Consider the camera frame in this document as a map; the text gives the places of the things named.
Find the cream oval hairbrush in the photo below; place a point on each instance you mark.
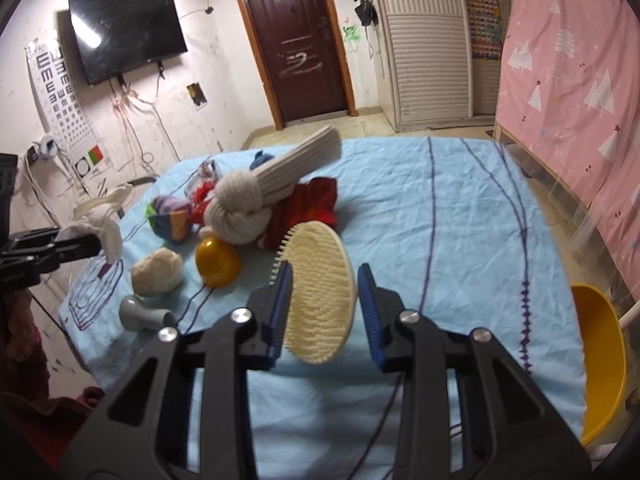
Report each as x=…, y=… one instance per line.
x=320, y=290

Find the cream knitted knotted cloth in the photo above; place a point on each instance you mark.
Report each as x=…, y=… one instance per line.
x=275, y=175

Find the green wall sticker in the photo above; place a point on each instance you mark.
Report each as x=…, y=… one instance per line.
x=351, y=34

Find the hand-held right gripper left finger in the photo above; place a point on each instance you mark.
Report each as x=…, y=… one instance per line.
x=280, y=305

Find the colourful grid wall poster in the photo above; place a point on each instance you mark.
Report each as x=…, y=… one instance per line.
x=482, y=25

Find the clear plastic wrapper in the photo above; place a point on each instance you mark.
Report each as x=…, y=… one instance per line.
x=205, y=172

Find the red cloth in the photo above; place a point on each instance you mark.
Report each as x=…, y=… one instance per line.
x=312, y=200

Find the grey plastic funnel piece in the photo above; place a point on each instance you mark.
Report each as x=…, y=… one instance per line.
x=137, y=312

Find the wooden bed frame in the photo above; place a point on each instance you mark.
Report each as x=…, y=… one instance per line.
x=498, y=132

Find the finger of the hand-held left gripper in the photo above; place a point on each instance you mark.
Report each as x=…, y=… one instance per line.
x=75, y=249
x=35, y=235

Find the red and white packet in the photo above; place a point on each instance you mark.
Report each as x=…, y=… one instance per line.
x=200, y=205

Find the small blue cloth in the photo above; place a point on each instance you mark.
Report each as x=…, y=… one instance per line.
x=260, y=159

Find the white cloth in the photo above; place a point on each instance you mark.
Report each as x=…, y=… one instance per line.
x=105, y=230

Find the yellow and black wall plate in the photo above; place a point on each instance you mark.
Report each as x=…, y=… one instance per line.
x=196, y=94

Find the yellow plastic ball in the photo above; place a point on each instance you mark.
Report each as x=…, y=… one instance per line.
x=217, y=262

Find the black flat television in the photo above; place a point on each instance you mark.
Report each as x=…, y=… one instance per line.
x=125, y=35

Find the pink tree-print curtain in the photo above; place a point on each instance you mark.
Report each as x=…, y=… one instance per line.
x=570, y=60

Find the dark brown door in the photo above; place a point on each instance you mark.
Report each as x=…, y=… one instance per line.
x=295, y=35

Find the white metal chair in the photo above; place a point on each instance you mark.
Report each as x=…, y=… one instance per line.
x=631, y=312

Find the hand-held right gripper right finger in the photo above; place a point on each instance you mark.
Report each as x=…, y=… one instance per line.
x=367, y=310

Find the cream cloth ball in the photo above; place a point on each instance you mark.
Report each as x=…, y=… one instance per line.
x=156, y=272

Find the yellow plastic bin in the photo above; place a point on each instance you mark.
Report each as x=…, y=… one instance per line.
x=600, y=360

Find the eye chart poster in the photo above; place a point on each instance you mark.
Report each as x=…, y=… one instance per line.
x=60, y=100

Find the light blue striped sheet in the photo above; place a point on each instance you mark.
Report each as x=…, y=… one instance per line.
x=425, y=220

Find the multicoloured plush ball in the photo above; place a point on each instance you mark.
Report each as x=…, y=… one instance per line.
x=167, y=220

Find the white louvered wardrobe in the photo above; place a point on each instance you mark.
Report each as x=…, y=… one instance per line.
x=425, y=50

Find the dark red clothing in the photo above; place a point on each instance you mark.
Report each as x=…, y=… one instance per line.
x=35, y=435

